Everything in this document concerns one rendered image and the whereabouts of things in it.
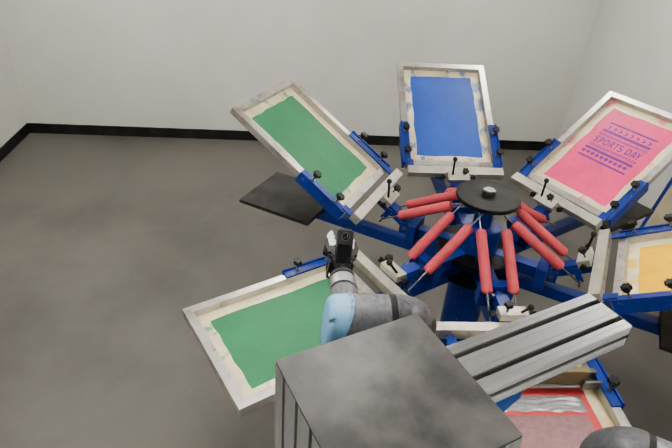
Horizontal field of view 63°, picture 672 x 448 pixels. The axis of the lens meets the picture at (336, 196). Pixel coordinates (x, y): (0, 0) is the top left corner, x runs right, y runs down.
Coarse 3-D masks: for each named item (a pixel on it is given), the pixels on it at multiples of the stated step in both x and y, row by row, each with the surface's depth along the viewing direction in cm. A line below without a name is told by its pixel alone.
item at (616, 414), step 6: (582, 366) 225; (594, 378) 215; (600, 390) 211; (600, 396) 211; (606, 402) 207; (606, 408) 207; (612, 408) 203; (618, 408) 203; (612, 414) 203; (618, 414) 201; (624, 414) 201; (612, 420) 203; (618, 420) 199; (624, 420) 199; (630, 426) 197
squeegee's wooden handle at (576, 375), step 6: (564, 372) 208; (570, 372) 208; (576, 372) 208; (582, 372) 209; (588, 372) 209; (552, 378) 209; (558, 378) 210; (564, 378) 210; (570, 378) 210; (576, 378) 210; (582, 378) 210
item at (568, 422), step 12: (588, 408) 207; (552, 420) 201; (564, 420) 202; (576, 420) 202; (588, 420) 202; (552, 432) 197; (564, 432) 197; (576, 432) 198; (588, 432) 198; (564, 444) 193; (576, 444) 193
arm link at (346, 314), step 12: (336, 300) 110; (348, 300) 110; (360, 300) 110; (372, 300) 110; (384, 300) 110; (396, 300) 111; (324, 312) 115; (336, 312) 108; (348, 312) 108; (360, 312) 108; (372, 312) 108; (384, 312) 108; (396, 312) 109; (324, 324) 113; (336, 324) 107; (348, 324) 107; (360, 324) 107; (372, 324) 107; (324, 336) 111; (336, 336) 107
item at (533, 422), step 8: (528, 392) 212; (512, 416) 202; (520, 416) 202; (528, 416) 202; (536, 416) 202; (520, 424) 199; (528, 424) 199; (536, 424) 199; (544, 424) 200; (528, 432) 196; (536, 432) 197; (544, 432) 197; (528, 440) 194; (536, 440) 194; (544, 440) 194; (552, 440) 194
